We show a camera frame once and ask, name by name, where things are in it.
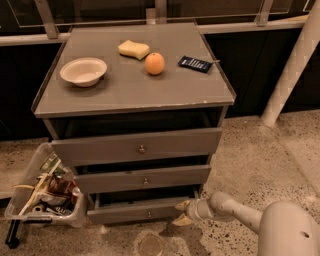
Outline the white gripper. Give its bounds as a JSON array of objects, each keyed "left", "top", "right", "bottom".
[{"left": 172, "top": 199, "right": 215, "bottom": 227}]

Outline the grey bottom drawer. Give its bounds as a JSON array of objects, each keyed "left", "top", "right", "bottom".
[{"left": 87, "top": 187, "right": 199, "bottom": 225}]

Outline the grey drawer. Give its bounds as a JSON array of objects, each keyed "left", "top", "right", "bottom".
[
  {"left": 87, "top": 187, "right": 199, "bottom": 225},
  {"left": 75, "top": 165, "right": 211, "bottom": 194},
  {"left": 51, "top": 128, "right": 222, "bottom": 167}
]

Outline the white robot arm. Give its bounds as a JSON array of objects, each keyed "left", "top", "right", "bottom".
[{"left": 173, "top": 192, "right": 320, "bottom": 256}]

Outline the grey middle drawer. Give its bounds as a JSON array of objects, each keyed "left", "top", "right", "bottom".
[{"left": 75, "top": 165, "right": 211, "bottom": 194}]

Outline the grey wooden drawer cabinet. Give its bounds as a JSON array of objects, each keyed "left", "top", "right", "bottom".
[{"left": 33, "top": 23, "right": 235, "bottom": 210}]

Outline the grey top drawer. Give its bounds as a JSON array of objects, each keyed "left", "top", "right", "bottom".
[{"left": 51, "top": 128, "right": 222, "bottom": 167}]

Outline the brown snack bag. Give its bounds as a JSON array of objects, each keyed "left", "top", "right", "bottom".
[{"left": 47, "top": 176, "right": 73, "bottom": 196}]

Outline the clear plastic storage bin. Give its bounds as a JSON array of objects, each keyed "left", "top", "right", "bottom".
[{"left": 4, "top": 143, "right": 87, "bottom": 227}]

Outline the orange fruit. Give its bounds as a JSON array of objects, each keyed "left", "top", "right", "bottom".
[{"left": 145, "top": 53, "right": 165, "bottom": 75}]

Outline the white paper bowl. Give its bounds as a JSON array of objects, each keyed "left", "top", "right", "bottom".
[{"left": 60, "top": 57, "right": 107, "bottom": 88}]

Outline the yellow sponge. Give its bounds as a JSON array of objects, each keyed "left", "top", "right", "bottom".
[{"left": 118, "top": 40, "right": 150, "bottom": 60}]

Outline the metal railing with glass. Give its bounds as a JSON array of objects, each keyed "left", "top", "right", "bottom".
[{"left": 0, "top": 0, "right": 317, "bottom": 47}]

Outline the black tool handle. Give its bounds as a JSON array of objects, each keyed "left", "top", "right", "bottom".
[{"left": 5, "top": 220, "right": 20, "bottom": 249}]

